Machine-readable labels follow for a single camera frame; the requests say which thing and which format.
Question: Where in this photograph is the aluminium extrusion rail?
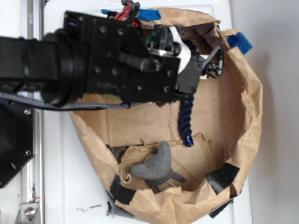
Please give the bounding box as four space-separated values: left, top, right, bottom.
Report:
21 0 45 224

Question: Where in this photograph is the yellow-green plush toy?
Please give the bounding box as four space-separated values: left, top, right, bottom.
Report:
103 94 117 99

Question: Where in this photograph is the blue tape piece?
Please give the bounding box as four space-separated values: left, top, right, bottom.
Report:
101 9 162 21
227 32 253 55

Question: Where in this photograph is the metal corner bracket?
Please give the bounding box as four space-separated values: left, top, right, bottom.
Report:
15 203 39 224

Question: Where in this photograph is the white plastic tray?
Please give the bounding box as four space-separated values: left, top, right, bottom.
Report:
43 0 253 224

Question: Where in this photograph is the blue tape piece right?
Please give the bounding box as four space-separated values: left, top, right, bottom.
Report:
227 32 253 55

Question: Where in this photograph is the navy blue rope toy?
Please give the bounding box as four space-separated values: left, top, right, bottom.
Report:
178 40 198 147

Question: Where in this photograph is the blue tape piece top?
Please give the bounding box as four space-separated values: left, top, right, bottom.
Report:
101 9 162 21

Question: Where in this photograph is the brown paper-lined bin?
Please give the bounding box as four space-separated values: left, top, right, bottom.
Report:
70 8 263 224

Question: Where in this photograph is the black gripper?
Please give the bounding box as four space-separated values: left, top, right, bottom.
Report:
64 11 202 105

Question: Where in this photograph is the grey braided cable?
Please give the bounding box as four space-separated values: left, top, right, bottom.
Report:
0 45 222 111

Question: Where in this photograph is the green textured ball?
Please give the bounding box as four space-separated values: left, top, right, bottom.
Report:
144 32 153 47

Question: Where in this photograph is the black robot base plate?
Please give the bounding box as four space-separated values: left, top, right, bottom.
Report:
0 99 34 188

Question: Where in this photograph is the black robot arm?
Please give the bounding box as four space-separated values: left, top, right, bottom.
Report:
0 12 203 110

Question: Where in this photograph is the grey plush shark toy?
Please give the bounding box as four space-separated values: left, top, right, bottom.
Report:
130 141 186 194

